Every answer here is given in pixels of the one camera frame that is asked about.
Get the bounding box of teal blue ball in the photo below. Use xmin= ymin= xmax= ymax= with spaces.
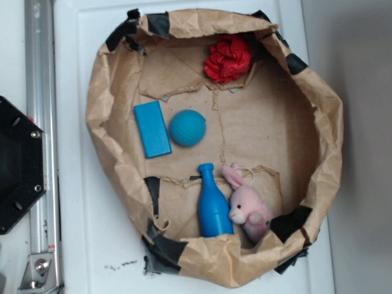
xmin=169 ymin=110 xmax=206 ymax=147

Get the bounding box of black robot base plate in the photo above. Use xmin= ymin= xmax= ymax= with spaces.
xmin=0 ymin=96 xmax=45 ymax=235

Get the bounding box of metal corner bracket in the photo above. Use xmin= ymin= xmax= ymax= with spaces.
xmin=17 ymin=252 xmax=58 ymax=293

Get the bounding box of pink plush bunny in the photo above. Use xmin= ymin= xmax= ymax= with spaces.
xmin=221 ymin=164 xmax=274 ymax=244

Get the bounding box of red crumpled tissue paper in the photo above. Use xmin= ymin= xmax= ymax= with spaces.
xmin=204 ymin=34 xmax=251 ymax=84

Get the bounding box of brown paper bag enclosure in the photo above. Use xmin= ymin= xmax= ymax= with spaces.
xmin=86 ymin=9 xmax=343 ymax=288

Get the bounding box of aluminium extrusion rail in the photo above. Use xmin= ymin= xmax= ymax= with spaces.
xmin=24 ymin=1 xmax=64 ymax=293

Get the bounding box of blue rectangular block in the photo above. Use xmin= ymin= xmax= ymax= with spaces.
xmin=134 ymin=101 xmax=172 ymax=159

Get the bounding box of blue plastic bottle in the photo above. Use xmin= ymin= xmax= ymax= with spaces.
xmin=198 ymin=163 xmax=234 ymax=238

